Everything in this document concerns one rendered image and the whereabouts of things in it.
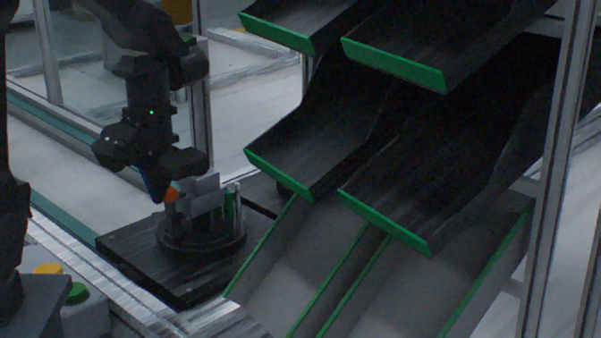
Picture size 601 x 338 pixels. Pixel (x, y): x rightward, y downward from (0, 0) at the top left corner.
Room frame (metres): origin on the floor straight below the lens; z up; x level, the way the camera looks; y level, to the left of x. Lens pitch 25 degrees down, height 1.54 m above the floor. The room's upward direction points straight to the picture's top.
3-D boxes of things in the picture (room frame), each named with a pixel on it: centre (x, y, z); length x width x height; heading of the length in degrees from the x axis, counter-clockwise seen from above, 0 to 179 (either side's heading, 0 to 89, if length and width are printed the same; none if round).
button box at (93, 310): (0.87, 0.37, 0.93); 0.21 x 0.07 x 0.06; 45
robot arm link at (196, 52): (0.94, 0.19, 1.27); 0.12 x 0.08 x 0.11; 150
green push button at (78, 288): (0.82, 0.32, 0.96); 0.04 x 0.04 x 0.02
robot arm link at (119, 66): (0.91, 0.21, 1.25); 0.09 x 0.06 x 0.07; 150
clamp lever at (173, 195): (0.93, 0.19, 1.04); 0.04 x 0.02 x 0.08; 135
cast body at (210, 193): (0.97, 0.15, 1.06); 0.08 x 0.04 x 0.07; 135
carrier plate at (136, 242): (0.96, 0.15, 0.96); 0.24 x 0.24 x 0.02; 45
